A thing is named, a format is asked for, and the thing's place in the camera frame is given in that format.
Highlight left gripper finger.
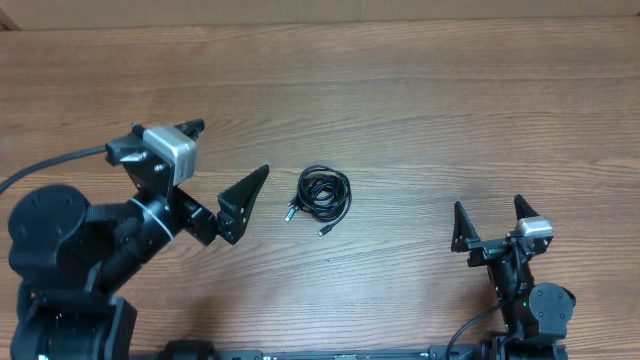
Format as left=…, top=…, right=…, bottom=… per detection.
left=217, top=164, right=270, bottom=245
left=175, top=119, right=205, bottom=140

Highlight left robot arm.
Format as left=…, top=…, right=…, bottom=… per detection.
left=8, top=119, right=269, bottom=359

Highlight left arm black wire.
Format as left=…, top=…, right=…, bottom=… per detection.
left=0, top=145, right=109, bottom=195

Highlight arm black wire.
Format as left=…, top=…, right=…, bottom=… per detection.
left=0, top=145, right=109, bottom=195
left=444, top=299, right=506, bottom=360

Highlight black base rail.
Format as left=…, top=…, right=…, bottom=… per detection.
left=129, top=339, right=496, bottom=360

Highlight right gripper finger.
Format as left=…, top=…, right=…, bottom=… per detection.
left=451, top=201, right=481, bottom=253
left=513, top=194, right=539, bottom=220

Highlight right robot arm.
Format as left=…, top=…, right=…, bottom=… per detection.
left=444, top=194, right=576, bottom=359

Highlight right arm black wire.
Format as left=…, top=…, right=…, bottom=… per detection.
left=444, top=299, right=506, bottom=360

